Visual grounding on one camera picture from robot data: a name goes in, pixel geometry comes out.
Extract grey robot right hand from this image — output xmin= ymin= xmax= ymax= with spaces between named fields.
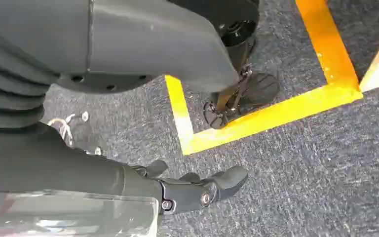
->
xmin=0 ymin=0 xmax=249 ymax=216

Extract thin white cable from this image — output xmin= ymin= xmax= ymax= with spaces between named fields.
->
xmin=47 ymin=111 xmax=90 ymax=147

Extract clear plastic cover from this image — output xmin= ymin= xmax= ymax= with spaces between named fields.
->
xmin=0 ymin=182 xmax=160 ymax=237

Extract black robot leg with foot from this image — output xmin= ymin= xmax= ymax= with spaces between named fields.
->
xmin=168 ymin=0 xmax=280 ymax=130

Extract ribbed grey right arm sleeve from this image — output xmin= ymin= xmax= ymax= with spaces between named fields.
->
xmin=0 ymin=23 xmax=59 ymax=132

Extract yellow floor tape strip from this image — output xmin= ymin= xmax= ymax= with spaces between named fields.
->
xmin=295 ymin=0 xmax=361 ymax=93
xmin=164 ymin=75 xmax=196 ymax=157
xmin=182 ymin=83 xmax=364 ymax=157

